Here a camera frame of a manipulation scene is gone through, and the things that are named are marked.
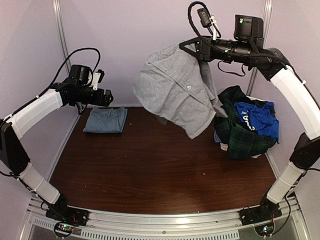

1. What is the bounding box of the right black cable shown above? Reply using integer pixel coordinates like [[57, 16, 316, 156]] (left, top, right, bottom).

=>
[[187, 1, 251, 77]]

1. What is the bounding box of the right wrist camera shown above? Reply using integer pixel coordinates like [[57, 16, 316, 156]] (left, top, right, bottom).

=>
[[197, 8, 220, 41]]

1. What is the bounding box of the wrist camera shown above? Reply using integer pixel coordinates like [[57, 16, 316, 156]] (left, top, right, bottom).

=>
[[90, 69, 105, 91], [197, 8, 220, 41]]

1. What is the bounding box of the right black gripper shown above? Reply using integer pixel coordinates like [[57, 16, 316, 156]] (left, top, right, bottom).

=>
[[180, 35, 254, 64]]

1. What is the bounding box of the left black cable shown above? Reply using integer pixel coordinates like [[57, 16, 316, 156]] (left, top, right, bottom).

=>
[[34, 47, 101, 101]]

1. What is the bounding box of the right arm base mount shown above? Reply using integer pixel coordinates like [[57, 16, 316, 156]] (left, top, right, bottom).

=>
[[239, 196, 282, 238]]

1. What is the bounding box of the dark green plaid garment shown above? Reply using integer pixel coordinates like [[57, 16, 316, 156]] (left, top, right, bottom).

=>
[[214, 85, 278, 159]]

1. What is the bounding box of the blue checked cloth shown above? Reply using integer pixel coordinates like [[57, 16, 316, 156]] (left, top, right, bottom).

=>
[[213, 130, 222, 143]]

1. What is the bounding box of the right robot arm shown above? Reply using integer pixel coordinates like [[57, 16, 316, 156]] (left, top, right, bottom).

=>
[[179, 14, 320, 221]]

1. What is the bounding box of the aluminium post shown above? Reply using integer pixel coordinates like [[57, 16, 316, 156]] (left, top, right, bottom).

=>
[[51, 0, 83, 111], [246, 0, 273, 96]]

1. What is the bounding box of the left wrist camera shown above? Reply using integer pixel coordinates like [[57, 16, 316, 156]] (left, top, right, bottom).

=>
[[90, 69, 105, 91]]

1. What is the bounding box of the left aluminium post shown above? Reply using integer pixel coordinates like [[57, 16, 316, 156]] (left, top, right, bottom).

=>
[[51, 0, 83, 111]]

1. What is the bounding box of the aluminium front rail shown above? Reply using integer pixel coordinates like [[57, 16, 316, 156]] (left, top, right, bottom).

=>
[[24, 194, 308, 240]]

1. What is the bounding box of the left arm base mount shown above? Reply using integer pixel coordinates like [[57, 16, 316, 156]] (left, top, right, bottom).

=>
[[41, 194, 90, 240]]

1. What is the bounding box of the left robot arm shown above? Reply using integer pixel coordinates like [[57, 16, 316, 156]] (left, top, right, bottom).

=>
[[0, 65, 114, 222]]

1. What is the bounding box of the black cable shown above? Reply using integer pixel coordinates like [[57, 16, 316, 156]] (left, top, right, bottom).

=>
[[34, 47, 101, 101], [187, 1, 251, 77]]

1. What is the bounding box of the light blue denim skirt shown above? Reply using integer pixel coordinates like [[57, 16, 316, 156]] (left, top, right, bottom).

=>
[[83, 106, 128, 134]]

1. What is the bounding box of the grey shirt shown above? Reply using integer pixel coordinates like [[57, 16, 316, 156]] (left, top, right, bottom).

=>
[[133, 43, 228, 139]]

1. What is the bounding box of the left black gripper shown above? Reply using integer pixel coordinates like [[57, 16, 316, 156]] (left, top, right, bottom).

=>
[[72, 86, 113, 107]]

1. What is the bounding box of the right aluminium post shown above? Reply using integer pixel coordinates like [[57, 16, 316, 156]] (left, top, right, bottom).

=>
[[246, 0, 273, 96]]

